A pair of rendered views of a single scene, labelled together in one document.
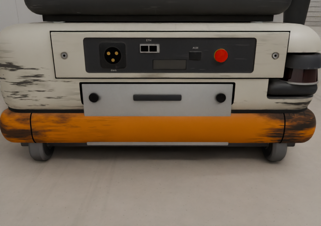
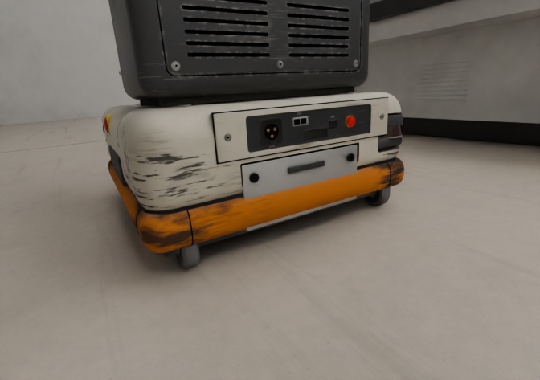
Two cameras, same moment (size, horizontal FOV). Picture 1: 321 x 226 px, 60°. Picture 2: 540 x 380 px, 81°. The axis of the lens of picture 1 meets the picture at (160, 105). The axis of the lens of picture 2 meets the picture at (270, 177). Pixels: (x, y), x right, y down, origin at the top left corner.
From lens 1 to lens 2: 0.37 m
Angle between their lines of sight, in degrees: 29
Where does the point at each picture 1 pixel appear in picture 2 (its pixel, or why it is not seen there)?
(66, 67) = (230, 149)
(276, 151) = (385, 195)
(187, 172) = (333, 230)
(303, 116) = (398, 162)
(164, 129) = (314, 195)
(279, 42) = (383, 106)
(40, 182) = (221, 283)
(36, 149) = (193, 252)
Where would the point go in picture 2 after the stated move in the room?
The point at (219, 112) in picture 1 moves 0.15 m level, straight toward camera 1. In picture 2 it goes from (349, 170) to (396, 189)
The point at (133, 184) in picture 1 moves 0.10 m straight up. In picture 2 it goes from (308, 253) to (307, 203)
